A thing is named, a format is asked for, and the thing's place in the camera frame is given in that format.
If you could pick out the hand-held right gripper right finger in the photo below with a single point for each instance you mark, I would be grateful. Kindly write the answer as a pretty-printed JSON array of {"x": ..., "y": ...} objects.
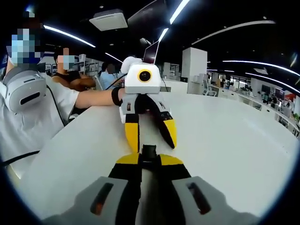
[{"x": 199, "y": 199}]

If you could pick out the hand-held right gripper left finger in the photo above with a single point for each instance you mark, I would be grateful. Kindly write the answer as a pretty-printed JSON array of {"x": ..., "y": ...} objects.
[{"x": 103, "y": 199}]

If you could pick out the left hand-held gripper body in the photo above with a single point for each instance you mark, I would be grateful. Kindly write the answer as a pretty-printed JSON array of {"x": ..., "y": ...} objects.
[{"x": 143, "y": 84}]

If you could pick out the black plastic buckle part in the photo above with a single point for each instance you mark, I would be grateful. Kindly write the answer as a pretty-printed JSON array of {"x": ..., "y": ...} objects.
[{"x": 149, "y": 152}]

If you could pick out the black wristband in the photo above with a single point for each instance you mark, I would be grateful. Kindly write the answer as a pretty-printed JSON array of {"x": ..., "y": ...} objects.
[{"x": 116, "y": 97}]

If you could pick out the dark monitor screen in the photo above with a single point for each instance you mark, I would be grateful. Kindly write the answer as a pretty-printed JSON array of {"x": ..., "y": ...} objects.
[{"x": 151, "y": 54}]

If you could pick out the long ceiling light strip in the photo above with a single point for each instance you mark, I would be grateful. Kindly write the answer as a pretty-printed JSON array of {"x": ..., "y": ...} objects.
[
  {"x": 272, "y": 79},
  {"x": 69, "y": 35},
  {"x": 163, "y": 35},
  {"x": 179, "y": 11},
  {"x": 257, "y": 63},
  {"x": 113, "y": 57}
]

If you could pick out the white square pillar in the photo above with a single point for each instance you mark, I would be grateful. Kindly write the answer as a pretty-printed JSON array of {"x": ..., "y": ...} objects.
[{"x": 194, "y": 70}]

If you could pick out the white office chair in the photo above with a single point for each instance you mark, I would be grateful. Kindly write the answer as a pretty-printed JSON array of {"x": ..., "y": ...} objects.
[{"x": 208, "y": 90}]

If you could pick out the white storage shelf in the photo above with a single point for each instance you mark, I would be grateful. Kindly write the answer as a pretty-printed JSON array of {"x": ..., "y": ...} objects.
[{"x": 90, "y": 66}]

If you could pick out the white ceiling air conditioner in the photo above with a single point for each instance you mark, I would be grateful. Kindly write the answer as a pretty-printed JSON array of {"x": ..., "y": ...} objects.
[{"x": 109, "y": 21}]

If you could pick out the row of white office desks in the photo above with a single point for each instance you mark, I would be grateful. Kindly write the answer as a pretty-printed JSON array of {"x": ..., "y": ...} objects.
[{"x": 255, "y": 100}]

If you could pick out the person's white shirt torso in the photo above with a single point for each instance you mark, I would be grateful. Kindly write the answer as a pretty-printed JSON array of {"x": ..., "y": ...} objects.
[{"x": 30, "y": 133}]

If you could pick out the white worn device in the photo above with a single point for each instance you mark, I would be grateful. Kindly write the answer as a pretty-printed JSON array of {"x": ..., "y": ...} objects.
[{"x": 25, "y": 89}]

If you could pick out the red wall sign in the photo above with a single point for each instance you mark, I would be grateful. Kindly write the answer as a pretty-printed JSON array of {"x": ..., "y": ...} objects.
[{"x": 290, "y": 93}]

